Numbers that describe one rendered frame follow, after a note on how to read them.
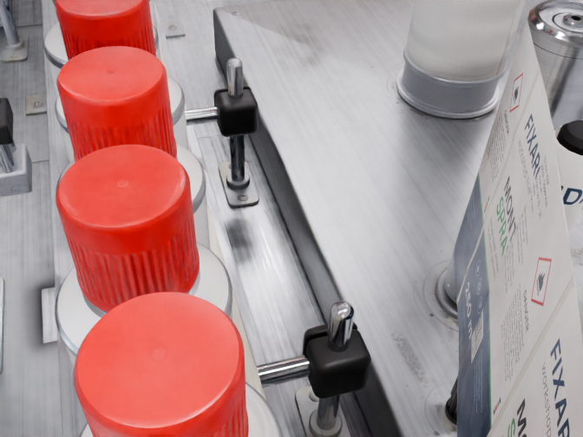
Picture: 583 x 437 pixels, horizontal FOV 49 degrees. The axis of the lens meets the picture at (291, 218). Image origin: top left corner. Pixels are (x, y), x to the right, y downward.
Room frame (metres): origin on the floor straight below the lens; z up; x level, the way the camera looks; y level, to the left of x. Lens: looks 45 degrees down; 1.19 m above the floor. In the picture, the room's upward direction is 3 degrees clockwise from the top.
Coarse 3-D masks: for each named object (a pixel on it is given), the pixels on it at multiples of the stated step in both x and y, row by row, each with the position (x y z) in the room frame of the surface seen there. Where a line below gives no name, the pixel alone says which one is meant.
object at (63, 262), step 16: (48, 0) 0.45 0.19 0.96; (48, 16) 0.43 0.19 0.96; (48, 64) 0.37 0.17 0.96; (48, 80) 0.35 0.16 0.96; (48, 96) 0.33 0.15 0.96; (48, 112) 0.31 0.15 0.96; (48, 128) 0.30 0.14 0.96; (64, 144) 0.28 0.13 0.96; (64, 160) 0.27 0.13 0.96; (64, 240) 0.21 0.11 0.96; (64, 256) 0.20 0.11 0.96; (64, 272) 0.19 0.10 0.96; (64, 352) 0.15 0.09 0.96; (64, 368) 0.14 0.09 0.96; (64, 384) 0.13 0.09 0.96; (64, 400) 0.12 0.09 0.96; (64, 416) 0.12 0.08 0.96; (80, 416) 0.12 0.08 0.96; (64, 432) 0.11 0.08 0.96; (80, 432) 0.11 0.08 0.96
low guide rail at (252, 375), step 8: (160, 48) 0.47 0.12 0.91; (160, 56) 0.46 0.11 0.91; (168, 72) 0.44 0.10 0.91; (192, 152) 0.34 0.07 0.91; (208, 208) 0.29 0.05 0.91; (208, 216) 0.28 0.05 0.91; (208, 224) 0.27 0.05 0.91; (216, 232) 0.27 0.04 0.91; (216, 240) 0.26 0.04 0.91; (216, 248) 0.25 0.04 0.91; (224, 264) 0.24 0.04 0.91; (240, 320) 0.20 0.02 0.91; (240, 328) 0.20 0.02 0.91; (248, 344) 0.19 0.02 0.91; (248, 352) 0.18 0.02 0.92; (248, 360) 0.18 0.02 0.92; (248, 368) 0.17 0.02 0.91; (256, 368) 0.17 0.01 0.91; (248, 376) 0.17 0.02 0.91; (256, 376) 0.17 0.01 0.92; (256, 384) 0.16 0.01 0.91
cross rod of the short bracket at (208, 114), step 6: (198, 108) 0.40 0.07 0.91; (204, 108) 0.40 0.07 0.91; (210, 108) 0.40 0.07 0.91; (216, 108) 0.40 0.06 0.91; (186, 114) 0.39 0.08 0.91; (192, 114) 0.39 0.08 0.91; (198, 114) 0.39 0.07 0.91; (204, 114) 0.39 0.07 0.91; (210, 114) 0.39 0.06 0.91; (216, 114) 0.39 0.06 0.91; (186, 120) 0.39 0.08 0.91; (192, 120) 0.39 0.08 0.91; (198, 120) 0.39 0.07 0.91; (204, 120) 0.39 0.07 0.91; (210, 120) 0.39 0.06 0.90; (216, 120) 0.39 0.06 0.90
